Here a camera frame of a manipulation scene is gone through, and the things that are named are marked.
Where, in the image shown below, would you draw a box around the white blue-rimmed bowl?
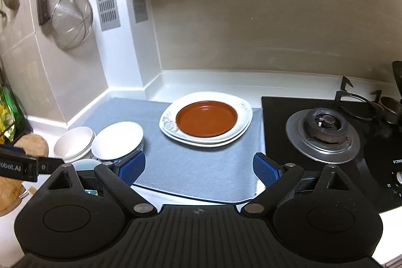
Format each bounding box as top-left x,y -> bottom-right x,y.
91,121 -> 144,161

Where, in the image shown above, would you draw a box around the turquoise glazed bowl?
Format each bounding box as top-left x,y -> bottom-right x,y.
72,158 -> 101,196

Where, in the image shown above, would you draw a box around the cream bowls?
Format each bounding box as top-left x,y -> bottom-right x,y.
53,127 -> 95,163

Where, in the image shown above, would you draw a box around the brown terracotta plate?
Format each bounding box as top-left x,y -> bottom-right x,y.
176,101 -> 238,138

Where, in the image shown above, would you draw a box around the wooden cutting board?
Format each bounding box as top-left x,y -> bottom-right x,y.
1,134 -> 48,216

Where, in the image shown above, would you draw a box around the black spice rack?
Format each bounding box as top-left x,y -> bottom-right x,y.
0,71 -> 33,145

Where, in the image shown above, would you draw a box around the green yellow snack bag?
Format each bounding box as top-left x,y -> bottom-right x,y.
1,86 -> 19,144

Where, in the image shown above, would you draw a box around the grey drying mat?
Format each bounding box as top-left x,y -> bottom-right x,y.
81,98 -> 265,203

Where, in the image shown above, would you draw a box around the black gas stove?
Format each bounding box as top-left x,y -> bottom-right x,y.
262,96 -> 401,212

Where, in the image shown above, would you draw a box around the far white floral plate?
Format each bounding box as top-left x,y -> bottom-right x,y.
159,92 -> 253,148

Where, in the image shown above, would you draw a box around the black pot support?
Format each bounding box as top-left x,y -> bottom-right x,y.
335,76 -> 384,122

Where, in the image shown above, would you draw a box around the stove control knob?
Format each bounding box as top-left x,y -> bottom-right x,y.
396,171 -> 402,184

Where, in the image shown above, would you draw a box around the dark pot with lid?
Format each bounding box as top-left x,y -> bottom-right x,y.
378,60 -> 402,126

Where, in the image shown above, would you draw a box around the steel burner ring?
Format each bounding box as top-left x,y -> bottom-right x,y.
285,107 -> 361,165

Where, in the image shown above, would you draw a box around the wire mesh strainer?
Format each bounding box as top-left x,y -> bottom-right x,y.
51,0 -> 93,50

